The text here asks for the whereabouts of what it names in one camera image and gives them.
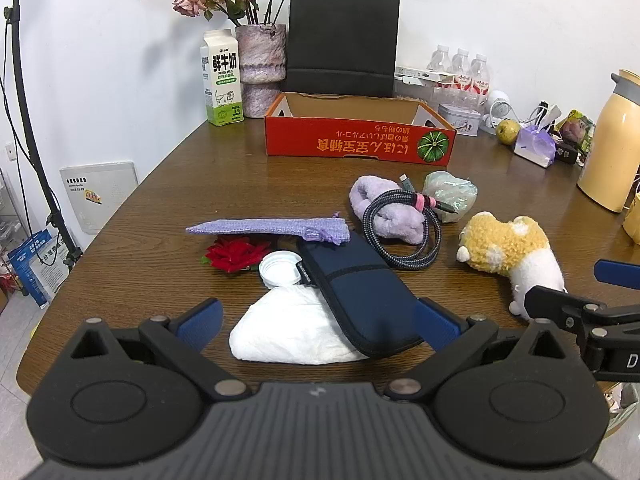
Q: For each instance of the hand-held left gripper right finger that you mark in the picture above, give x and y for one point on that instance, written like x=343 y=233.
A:
x=440 y=325

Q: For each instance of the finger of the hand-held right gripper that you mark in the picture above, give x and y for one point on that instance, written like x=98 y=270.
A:
x=555 y=305
x=620 y=272

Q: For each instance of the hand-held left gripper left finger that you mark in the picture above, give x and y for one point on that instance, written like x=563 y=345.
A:
x=200 y=325

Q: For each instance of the corgi plush toy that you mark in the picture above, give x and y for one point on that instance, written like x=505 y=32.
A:
x=505 y=245

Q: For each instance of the white cloth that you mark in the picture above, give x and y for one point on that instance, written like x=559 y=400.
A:
x=280 y=330

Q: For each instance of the navy zip pouch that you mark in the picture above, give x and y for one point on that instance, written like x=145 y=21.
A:
x=360 y=290

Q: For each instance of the purple knitted pouch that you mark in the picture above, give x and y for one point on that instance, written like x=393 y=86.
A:
x=250 y=226

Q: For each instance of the iridescent plastic bag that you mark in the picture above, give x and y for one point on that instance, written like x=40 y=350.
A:
x=460 y=195

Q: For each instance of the orange cardboard box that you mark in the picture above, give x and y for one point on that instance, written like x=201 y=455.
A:
x=350 y=145

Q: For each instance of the red fabric flower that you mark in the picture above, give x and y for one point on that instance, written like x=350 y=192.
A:
x=232 y=255

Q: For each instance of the white plastic lid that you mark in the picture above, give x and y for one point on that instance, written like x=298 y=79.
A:
x=280 y=270

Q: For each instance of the cream thermos jug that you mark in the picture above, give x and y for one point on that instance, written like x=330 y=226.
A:
x=610 y=150

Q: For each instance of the colourful snack packet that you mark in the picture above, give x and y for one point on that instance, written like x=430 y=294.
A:
x=575 y=130

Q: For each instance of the purple plastic bag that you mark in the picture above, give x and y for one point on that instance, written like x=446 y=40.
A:
x=535 y=147

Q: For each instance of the white panel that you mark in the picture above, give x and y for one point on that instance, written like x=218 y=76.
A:
x=100 y=195

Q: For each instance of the blue pet food bag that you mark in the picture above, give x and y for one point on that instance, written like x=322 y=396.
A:
x=37 y=265

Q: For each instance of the green apple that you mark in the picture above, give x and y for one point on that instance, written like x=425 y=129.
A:
x=508 y=132

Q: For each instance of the small white round device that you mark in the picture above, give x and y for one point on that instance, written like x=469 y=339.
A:
x=500 y=110

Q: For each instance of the floral tin box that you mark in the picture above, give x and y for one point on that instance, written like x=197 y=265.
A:
x=460 y=120

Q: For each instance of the clear seed container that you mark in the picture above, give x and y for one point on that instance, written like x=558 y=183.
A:
x=407 y=94

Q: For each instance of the white green milk carton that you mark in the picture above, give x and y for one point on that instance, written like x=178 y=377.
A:
x=222 y=85

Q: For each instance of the flat white cardboard box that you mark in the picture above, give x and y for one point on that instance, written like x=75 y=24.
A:
x=420 y=75

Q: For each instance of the black light stand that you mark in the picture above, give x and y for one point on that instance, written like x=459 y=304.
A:
x=30 y=125

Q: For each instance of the purple stone vase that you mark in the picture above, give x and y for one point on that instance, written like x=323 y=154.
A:
x=260 y=55

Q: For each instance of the black paper bag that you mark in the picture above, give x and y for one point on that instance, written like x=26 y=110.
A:
x=340 y=40

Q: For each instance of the white wall socket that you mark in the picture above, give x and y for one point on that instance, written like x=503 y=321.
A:
x=8 y=151

